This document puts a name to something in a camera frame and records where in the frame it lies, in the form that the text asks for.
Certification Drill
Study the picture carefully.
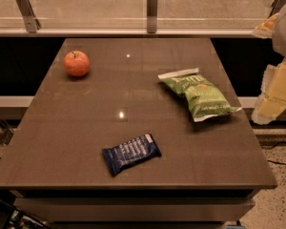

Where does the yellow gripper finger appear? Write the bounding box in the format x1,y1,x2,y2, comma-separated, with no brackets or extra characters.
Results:
252,13,278,38
252,60,286,125

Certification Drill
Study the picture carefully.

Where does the black floor cable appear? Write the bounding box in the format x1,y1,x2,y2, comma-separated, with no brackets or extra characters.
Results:
262,140,286,168

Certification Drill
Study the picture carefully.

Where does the middle metal railing bracket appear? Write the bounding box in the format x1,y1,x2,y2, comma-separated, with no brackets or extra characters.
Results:
146,0,158,33

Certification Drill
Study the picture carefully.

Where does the red apple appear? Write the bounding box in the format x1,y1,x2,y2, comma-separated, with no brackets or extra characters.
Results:
63,51,91,77

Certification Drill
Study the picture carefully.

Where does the left metal railing bracket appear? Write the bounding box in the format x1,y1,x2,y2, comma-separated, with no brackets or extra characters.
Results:
15,0,41,33

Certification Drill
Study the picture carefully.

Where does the dark object at bottom left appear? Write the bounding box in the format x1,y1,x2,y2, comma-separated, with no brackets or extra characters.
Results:
0,198,51,229

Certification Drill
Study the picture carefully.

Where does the blue snack bar wrapper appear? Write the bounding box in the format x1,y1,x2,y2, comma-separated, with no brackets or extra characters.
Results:
102,134,162,177

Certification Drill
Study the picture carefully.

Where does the green jalapeno chip bag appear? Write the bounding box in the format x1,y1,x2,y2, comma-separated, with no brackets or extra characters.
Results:
158,68,241,122

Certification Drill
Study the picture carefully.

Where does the glass railing panel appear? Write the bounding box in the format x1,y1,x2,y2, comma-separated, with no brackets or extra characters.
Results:
0,0,275,30

